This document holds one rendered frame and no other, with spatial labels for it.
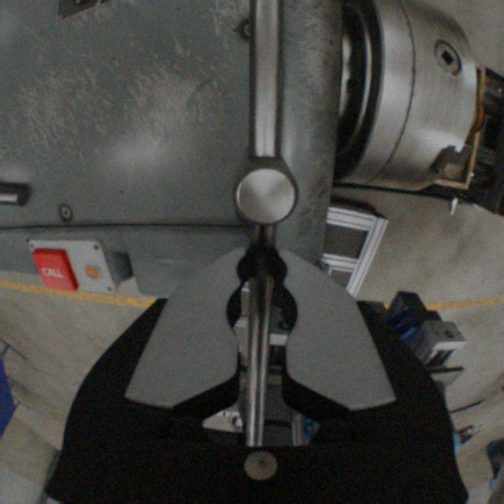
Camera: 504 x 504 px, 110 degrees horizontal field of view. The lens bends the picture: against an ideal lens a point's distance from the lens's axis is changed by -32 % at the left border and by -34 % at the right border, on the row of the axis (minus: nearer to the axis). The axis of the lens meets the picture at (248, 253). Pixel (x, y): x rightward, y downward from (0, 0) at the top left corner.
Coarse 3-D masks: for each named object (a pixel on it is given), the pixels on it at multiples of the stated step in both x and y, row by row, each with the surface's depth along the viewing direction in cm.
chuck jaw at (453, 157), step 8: (448, 144) 22; (464, 144) 23; (472, 144) 23; (440, 152) 23; (448, 152) 23; (456, 152) 24; (464, 152) 24; (440, 160) 24; (448, 160) 24; (456, 160) 25; (464, 160) 25; (432, 168) 26; (440, 168) 26
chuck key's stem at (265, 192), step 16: (256, 160) 8; (272, 160) 8; (240, 176) 8; (256, 176) 8; (272, 176) 8; (288, 176) 8; (240, 192) 8; (256, 192) 8; (272, 192) 8; (288, 192) 8; (240, 208) 9; (256, 208) 8; (272, 208) 8; (288, 208) 8; (256, 224) 9; (272, 224) 9
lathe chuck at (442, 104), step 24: (408, 0) 15; (408, 24) 15; (432, 24) 15; (456, 24) 15; (432, 48) 16; (456, 48) 15; (432, 72) 17; (456, 72) 16; (432, 96) 18; (456, 96) 18; (408, 120) 20; (432, 120) 20; (456, 120) 19; (408, 144) 23; (432, 144) 22; (456, 144) 21; (384, 168) 27; (408, 168) 26
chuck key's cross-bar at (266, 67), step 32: (256, 0) 6; (256, 32) 7; (256, 64) 7; (256, 96) 8; (256, 128) 9; (256, 256) 11; (256, 288) 12; (256, 320) 13; (256, 352) 13; (256, 384) 14; (256, 416) 15
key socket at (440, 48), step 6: (438, 48) 16; (444, 48) 16; (450, 48) 15; (438, 54) 16; (444, 54) 16; (450, 54) 16; (438, 60) 16; (444, 60) 17; (450, 60) 16; (456, 60) 16; (444, 66) 16; (450, 66) 16; (456, 66) 16
